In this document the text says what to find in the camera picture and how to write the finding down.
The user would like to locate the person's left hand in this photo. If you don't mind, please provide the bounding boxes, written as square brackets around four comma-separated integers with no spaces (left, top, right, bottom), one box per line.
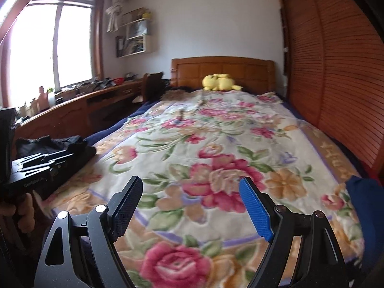
[1,193,35,233]

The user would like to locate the black folded jacket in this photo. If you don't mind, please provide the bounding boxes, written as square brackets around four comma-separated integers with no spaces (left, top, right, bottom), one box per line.
[15,134,98,200]

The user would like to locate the blue bed sheet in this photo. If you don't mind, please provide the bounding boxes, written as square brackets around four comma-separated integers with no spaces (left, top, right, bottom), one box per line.
[85,100,160,146]

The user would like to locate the long wooden desk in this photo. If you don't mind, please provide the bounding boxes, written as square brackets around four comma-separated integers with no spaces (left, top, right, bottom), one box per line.
[14,81,140,140]

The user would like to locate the floral plush blanket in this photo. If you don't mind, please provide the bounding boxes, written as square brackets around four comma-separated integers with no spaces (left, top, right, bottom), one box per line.
[39,90,365,287]

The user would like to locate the dark wooden chair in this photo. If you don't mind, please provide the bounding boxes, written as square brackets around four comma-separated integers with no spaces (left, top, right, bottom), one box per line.
[132,72,166,103]

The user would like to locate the wooden bed headboard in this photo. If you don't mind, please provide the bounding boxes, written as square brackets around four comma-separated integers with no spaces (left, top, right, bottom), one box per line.
[171,56,276,95]

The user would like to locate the yellow plush toy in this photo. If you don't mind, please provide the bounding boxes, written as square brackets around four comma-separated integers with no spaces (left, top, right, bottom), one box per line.
[202,74,243,91]

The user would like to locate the wooden louvered wardrobe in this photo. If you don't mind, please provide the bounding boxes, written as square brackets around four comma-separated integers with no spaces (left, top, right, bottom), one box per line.
[280,0,383,177]

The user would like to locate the window with wooden frame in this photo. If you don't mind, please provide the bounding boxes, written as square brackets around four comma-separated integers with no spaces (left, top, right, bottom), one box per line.
[1,0,104,107]

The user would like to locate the white wall shelf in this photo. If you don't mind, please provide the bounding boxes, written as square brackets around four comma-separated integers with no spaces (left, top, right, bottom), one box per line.
[115,7,152,58]

